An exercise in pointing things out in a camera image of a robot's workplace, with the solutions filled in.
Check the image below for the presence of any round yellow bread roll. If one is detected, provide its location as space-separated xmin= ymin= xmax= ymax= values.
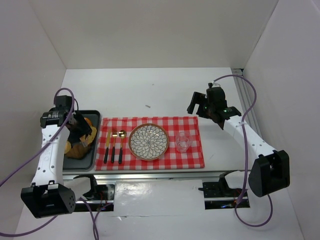
xmin=64 ymin=141 xmax=72 ymax=154

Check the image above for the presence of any purple cable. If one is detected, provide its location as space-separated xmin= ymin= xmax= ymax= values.
xmin=0 ymin=87 xmax=113 ymax=240
xmin=212 ymin=74 xmax=273 ymax=228

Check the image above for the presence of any sliced herb bread piece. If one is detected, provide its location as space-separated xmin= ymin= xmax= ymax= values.
xmin=88 ymin=126 xmax=97 ymax=145

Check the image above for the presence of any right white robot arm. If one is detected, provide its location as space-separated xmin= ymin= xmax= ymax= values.
xmin=187 ymin=87 xmax=290 ymax=197

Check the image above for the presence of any small orange bun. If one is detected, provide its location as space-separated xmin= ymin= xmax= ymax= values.
xmin=84 ymin=117 xmax=93 ymax=126

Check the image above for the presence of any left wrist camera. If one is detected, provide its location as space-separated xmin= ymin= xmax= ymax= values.
xmin=53 ymin=95 xmax=73 ymax=111

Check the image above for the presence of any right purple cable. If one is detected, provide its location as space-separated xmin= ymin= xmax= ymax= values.
xmin=212 ymin=74 xmax=273 ymax=228

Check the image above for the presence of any red white checkered cloth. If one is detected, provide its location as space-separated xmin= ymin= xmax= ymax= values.
xmin=94 ymin=116 xmax=205 ymax=171

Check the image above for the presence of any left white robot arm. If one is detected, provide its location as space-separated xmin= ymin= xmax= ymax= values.
xmin=20 ymin=111 xmax=98 ymax=219

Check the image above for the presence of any gold fork black handle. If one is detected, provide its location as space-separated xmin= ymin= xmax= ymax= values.
xmin=110 ymin=128 xmax=118 ymax=164

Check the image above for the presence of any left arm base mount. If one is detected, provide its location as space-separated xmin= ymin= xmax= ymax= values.
xmin=74 ymin=174 xmax=115 ymax=212

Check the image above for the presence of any gold spoon black handle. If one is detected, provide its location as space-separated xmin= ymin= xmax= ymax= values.
xmin=118 ymin=129 xmax=127 ymax=165

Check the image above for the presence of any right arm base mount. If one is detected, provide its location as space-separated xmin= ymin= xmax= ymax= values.
xmin=198 ymin=171 xmax=242 ymax=210

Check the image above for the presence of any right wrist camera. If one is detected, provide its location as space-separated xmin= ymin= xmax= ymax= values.
xmin=206 ymin=87 xmax=227 ymax=108

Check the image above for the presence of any brown croissant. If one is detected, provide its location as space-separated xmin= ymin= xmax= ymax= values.
xmin=65 ymin=144 xmax=91 ymax=160

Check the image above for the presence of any flower pattern ceramic plate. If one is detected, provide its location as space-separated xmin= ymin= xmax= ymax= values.
xmin=128 ymin=123 xmax=169 ymax=161

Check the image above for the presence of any dark grey baking tray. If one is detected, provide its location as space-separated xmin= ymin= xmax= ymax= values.
xmin=63 ymin=110 xmax=101 ymax=172

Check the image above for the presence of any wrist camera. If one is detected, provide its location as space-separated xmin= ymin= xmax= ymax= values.
xmin=53 ymin=95 xmax=73 ymax=111
xmin=206 ymin=87 xmax=227 ymax=108

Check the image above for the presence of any gold knife black handle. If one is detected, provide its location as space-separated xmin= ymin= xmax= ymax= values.
xmin=103 ymin=129 xmax=112 ymax=164

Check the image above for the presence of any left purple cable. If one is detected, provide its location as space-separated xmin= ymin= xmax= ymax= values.
xmin=0 ymin=87 xmax=113 ymax=240

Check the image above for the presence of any aluminium table edge rail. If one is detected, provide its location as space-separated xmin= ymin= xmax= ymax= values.
xmin=63 ymin=170 xmax=235 ymax=183

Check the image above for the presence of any clear drinking glass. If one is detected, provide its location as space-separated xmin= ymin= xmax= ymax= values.
xmin=175 ymin=131 xmax=193 ymax=153

